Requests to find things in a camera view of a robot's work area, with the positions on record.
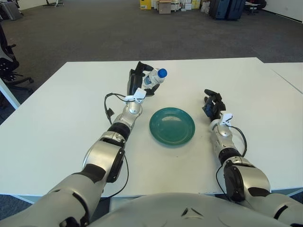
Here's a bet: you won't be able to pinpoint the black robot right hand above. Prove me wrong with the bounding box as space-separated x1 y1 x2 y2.
202 89 227 122

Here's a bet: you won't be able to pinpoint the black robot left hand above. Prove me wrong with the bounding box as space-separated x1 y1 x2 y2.
126 61 160 97

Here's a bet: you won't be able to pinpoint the clear bottle with blue cap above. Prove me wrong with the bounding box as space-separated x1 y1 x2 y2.
143 68 168 90

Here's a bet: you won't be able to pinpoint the green round plate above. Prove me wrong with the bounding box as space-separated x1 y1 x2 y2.
149 106 196 145

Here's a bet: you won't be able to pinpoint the white carton stack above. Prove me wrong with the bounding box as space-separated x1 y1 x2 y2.
181 0 201 10

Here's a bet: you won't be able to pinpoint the black suitcase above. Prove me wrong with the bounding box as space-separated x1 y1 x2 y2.
209 0 230 19

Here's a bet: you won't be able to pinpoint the dark blue suitcase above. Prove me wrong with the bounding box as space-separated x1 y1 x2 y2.
226 0 246 21

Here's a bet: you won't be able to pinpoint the black rolling chair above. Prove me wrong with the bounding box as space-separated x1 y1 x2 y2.
244 0 267 15

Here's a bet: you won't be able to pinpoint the grey robot torso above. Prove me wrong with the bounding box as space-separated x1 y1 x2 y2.
89 192 292 227

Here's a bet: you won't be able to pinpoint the white desk leg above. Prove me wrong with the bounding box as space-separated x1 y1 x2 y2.
0 77 21 110

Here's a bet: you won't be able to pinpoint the black white mesh office chair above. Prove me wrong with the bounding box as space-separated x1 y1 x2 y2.
0 21 34 93

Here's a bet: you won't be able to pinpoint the grey hard case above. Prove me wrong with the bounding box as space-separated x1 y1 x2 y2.
1 3 23 21

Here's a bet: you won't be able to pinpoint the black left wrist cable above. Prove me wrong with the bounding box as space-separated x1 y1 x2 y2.
104 92 130 125

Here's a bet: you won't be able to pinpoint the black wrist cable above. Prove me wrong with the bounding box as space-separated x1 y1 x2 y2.
231 125 247 157
104 92 130 125

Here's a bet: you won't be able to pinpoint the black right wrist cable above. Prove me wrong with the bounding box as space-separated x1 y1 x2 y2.
231 125 247 157

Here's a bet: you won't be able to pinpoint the black desk frame legs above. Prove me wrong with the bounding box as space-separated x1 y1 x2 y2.
44 0 64 7

